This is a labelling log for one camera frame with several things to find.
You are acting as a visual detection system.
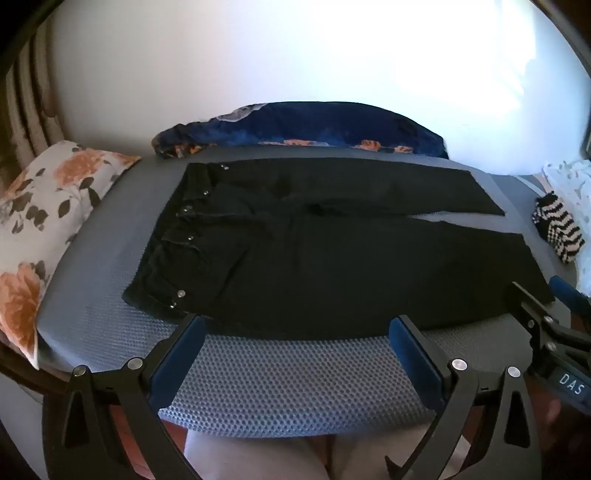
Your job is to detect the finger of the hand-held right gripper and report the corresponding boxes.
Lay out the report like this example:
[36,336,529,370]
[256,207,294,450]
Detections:
[509,281,561,344]
[549,275,591,329]

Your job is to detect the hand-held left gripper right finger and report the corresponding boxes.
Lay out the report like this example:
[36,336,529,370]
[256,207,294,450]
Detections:
[388,315,543,480]

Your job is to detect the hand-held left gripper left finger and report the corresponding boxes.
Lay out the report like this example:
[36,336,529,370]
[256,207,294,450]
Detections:
[62,314,208,480]

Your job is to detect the black pants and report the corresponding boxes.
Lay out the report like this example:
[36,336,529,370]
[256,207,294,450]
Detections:
[121,156,556,337]

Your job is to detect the black white striped knit cloth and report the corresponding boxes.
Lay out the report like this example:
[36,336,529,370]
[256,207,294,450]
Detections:
[531,193,587,265]

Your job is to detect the grey mesh mattress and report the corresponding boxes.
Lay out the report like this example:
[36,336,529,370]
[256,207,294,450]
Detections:
[36,144,591,439]

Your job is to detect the white lace cloth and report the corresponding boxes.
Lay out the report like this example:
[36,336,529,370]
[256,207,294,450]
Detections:
[541,159,591,217]

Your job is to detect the person's legs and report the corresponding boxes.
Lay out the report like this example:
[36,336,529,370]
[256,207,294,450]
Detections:
[184,427,462,480]

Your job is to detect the floral white pillow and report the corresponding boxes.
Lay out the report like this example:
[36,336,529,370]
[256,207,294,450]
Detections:
[0,140,142,370]

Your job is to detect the blue floral blanket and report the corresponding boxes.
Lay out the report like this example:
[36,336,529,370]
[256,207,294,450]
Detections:
[151,102,451,160]

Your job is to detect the wooden bed frame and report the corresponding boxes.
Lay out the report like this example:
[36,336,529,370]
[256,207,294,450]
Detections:
[0,335,70,398]

